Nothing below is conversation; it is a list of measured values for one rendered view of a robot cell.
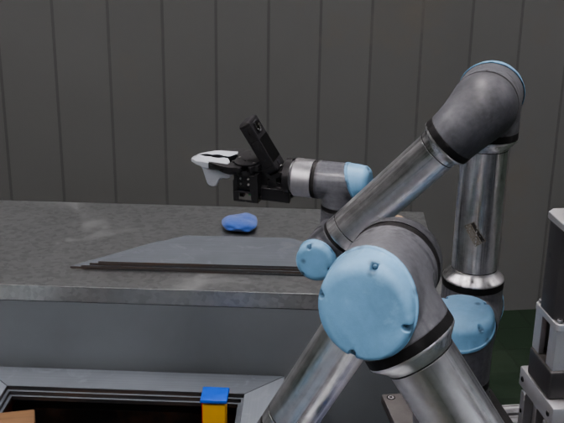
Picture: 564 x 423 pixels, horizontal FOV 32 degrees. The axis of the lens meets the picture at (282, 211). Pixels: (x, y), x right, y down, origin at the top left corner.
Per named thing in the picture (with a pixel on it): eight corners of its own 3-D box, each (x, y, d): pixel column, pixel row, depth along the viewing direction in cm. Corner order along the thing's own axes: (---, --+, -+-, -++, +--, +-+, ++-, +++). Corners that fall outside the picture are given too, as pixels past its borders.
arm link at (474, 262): (430, 352, 184) (451, 68, 166) (442, 319, 198) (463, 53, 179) (494, 362, 181) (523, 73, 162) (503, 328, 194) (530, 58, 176)
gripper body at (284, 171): (229, 201, 192) (287, 207, 189) (227, 161, 188) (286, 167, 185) (242, 185, 198) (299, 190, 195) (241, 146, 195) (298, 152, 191)
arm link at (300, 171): (308, 169, 183) (320, 152, 190) (284, 166, 185) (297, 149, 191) (309, 204, 187) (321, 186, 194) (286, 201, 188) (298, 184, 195)
